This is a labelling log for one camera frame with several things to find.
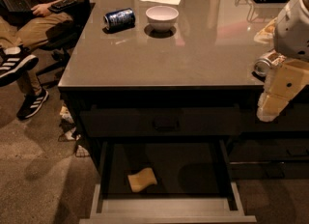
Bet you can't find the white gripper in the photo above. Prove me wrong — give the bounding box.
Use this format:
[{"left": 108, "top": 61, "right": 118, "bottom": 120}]
[{"left": 257, "top": 59, "right": 309, "bottom": 122}]

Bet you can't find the yellow sponge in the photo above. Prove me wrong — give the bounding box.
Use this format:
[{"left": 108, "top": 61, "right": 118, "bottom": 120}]
[{"left": 127, "top": 167, "right": 157, "bottom": 192}]

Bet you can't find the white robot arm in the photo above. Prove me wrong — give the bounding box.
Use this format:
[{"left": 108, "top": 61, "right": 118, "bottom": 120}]
[{"left": 253, "top": 0, "right": 309, "bottom": 122}]

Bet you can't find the dark counter cabinet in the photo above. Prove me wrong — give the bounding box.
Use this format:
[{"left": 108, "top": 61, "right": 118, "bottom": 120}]
[{"left": 60, "top": 85, "right": 309, "bottom": 178}]

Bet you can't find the open middle drawer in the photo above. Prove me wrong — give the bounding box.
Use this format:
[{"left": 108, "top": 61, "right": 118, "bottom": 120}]
[{"left": 79, "top": 138, "right": 257, "bottom": 224}]

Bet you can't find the closed top drawer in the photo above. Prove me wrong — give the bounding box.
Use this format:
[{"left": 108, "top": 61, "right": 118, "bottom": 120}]
[{"left": 80, "top": 107, "right": 241, "bottom": 137}]

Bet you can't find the silver tan can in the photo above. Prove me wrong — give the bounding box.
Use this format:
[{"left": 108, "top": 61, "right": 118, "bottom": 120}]
[{"left": 253, "top": 49, "right": 286, "bottom": 77}]

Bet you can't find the white bowl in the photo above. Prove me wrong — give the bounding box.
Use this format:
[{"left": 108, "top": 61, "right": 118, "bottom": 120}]
[{"left": 146, "top": 6, "right": 179, "bottom": 32}]

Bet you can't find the blue soda can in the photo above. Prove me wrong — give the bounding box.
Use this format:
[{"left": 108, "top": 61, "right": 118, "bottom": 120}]
[{"left": 103, "top": 8, "right": 135, "bottom": 31}]

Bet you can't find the black office chair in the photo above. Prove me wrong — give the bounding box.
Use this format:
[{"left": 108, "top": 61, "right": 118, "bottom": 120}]
[{"left": 2, "top": 0, "right": 97, "bottom": 84}]

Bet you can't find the black white floor sneaker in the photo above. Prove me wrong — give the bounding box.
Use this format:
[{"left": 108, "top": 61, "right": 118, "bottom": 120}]
[{"left": 16, "top": 89, "right": 49, "bottom": 120}]

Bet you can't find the seated person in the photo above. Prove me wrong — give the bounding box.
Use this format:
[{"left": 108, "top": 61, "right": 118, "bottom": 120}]
[{"left": 0, "top": 0, "right": 88, "bottom": 120}]

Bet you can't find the black white raised sneaker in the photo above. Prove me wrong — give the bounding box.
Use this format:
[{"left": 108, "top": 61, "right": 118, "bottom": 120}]
[{"left": 0, "top": 46, "right": 39, "bottom": 86}]

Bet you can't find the black laptop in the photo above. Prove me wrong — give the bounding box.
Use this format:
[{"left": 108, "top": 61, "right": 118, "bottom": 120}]
[{"left": 1, "top": 0, "right": 38, "bottom": 13}]

